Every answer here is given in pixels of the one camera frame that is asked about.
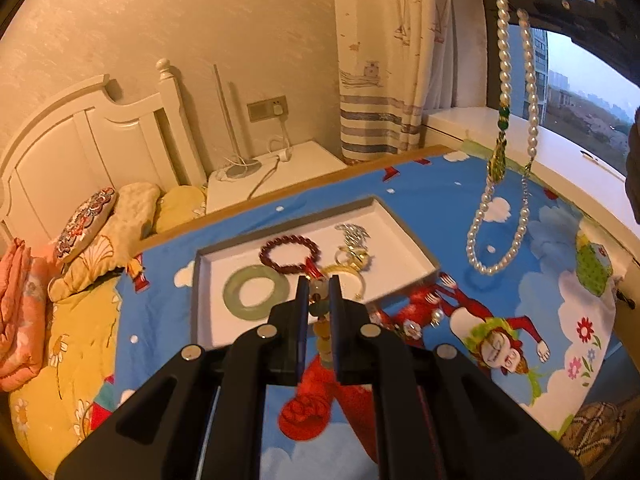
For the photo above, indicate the grey shallow cardboard tray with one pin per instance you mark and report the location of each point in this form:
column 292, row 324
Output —
column 396, row 260

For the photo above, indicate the white wooden headboard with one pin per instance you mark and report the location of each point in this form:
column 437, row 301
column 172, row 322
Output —
column 81, row 140

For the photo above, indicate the wall power socket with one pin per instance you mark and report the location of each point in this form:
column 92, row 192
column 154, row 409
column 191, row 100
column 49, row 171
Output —
column 267, row 109

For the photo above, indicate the cream shell pattern pillow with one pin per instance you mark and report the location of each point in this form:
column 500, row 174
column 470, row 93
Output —
column 112, row 247

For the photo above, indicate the white charger with cable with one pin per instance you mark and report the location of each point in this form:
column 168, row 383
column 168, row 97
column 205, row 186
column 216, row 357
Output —
column 280, row 149

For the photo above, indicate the white bedside table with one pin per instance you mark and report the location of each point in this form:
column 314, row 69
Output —
column 236, row 184

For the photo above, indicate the slim desk lamp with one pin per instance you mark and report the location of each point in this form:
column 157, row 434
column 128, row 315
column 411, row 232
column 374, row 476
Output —
column 230, row 124

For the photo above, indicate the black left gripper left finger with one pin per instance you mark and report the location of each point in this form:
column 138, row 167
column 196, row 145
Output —
column 200, row 416

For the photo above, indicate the orange folded blanket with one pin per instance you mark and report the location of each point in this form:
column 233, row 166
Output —
column 24, row 279

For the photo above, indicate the patterned cream curtain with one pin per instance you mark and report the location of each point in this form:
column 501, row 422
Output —
column 394, row 63

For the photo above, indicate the gold bangle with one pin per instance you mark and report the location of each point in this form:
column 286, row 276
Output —
column 338, row 268

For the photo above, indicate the dark window frame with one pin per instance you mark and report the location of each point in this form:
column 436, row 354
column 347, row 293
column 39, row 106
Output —
column 492, row 35

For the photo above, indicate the embroidered round cushion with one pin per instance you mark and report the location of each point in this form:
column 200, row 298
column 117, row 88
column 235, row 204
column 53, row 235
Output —
column 86, row 221

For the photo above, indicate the white pearl necklace green pendant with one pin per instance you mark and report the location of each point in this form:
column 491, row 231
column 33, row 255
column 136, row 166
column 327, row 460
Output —
column 496, row 164

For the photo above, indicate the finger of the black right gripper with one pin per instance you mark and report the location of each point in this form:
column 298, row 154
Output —
column 609, row 31

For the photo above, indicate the green jade bangle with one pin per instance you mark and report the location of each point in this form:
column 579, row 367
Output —
column 251, row 292

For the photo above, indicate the large pearl earring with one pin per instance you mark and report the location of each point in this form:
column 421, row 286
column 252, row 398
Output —
column 437, row 316

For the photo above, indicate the yellow floral quilt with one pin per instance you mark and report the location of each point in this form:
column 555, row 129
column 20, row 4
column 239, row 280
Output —
column 74, row 392

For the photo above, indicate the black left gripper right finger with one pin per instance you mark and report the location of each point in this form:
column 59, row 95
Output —
column 436, row 417

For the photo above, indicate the silver chain jewelry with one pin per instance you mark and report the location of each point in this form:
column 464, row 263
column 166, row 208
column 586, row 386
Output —
column 355, row 239

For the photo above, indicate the blue cartoon bed sheet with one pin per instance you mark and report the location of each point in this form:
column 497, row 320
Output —
column 556, row 299

